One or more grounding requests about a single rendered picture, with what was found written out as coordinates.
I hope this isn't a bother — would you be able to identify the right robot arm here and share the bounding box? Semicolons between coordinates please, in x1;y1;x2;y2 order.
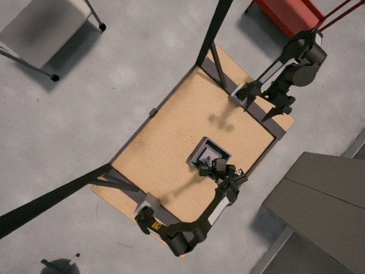
134;158;248;257

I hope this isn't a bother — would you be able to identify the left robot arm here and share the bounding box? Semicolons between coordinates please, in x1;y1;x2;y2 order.
235;28;327;108

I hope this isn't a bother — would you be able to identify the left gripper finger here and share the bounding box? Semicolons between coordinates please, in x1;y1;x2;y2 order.
261;107;284;122
244;92;257;112

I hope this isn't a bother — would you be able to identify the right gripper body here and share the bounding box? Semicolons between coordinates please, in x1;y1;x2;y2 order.
198;164;236;183

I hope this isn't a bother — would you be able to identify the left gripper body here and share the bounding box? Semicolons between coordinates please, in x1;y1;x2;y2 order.
245;79;292;115

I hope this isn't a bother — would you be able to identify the white square plate with round hole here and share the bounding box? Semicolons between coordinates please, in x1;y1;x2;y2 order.
198;147;218;168

